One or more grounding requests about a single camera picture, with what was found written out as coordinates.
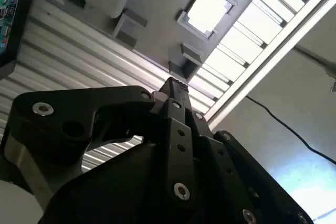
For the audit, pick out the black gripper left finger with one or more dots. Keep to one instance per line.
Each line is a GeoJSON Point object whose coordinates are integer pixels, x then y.
{"type": "Point", "coordinates": [65, 108]}

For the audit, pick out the silver square CPU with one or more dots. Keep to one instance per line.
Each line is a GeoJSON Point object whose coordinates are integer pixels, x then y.
{"type": "Point", "coordinates": [208, 11]}

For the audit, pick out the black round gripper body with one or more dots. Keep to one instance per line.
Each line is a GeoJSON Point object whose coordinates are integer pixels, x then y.
{"type": "Point", "coordinates": [118, 195]}

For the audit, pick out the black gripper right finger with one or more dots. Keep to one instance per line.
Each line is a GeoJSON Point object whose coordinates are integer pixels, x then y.
{"type": "Point", "coordinates": [231, 176]}

